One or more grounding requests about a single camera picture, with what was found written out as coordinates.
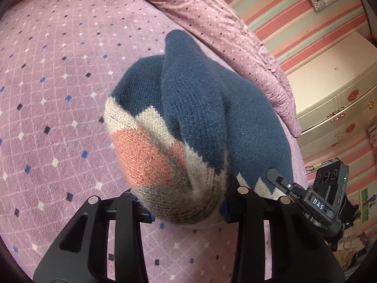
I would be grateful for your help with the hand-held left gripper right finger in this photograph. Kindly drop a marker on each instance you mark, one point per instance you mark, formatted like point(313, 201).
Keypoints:
point(250, 212)

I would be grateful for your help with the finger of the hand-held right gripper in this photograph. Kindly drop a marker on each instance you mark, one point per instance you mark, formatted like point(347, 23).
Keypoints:
point(284, 184)

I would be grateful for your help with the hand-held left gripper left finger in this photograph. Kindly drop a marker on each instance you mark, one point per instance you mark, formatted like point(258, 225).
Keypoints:
point(128, 212)

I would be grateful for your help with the navy patterned knit sweater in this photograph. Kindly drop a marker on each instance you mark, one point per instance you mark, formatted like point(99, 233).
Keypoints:
point(200, 123)

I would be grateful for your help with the colourful printed cloth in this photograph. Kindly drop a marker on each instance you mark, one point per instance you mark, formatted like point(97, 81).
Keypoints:
point(358, 241)

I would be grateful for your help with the white flowered dresser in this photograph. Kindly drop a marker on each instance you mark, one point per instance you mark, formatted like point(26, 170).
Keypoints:
point(330, 94)

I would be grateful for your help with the purple dotted bed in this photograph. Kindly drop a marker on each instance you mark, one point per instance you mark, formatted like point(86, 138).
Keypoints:
point(64, 94)

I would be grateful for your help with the pink dotted pillow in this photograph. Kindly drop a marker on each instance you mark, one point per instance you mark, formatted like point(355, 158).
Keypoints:
point(235, 35)

